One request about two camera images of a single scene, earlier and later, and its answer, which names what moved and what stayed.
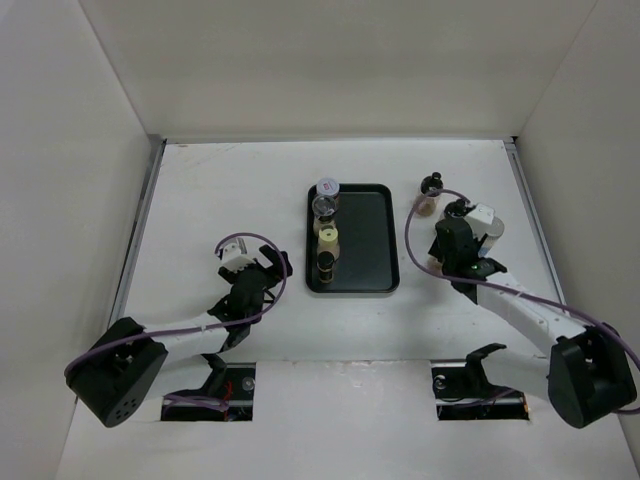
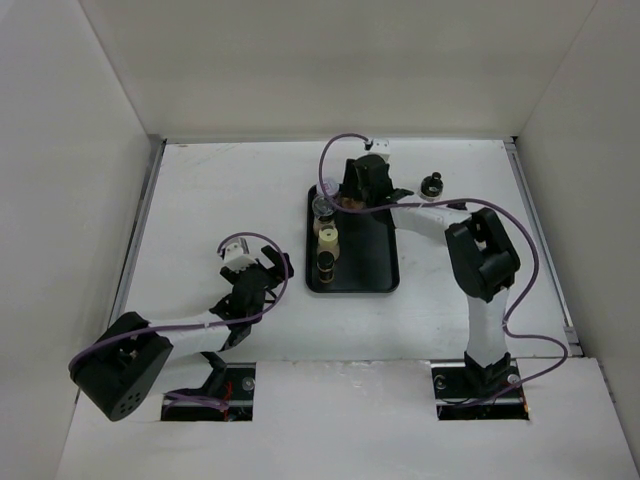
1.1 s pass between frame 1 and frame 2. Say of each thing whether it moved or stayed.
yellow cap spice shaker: stayed
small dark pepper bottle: stayed
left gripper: stayed
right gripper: moved
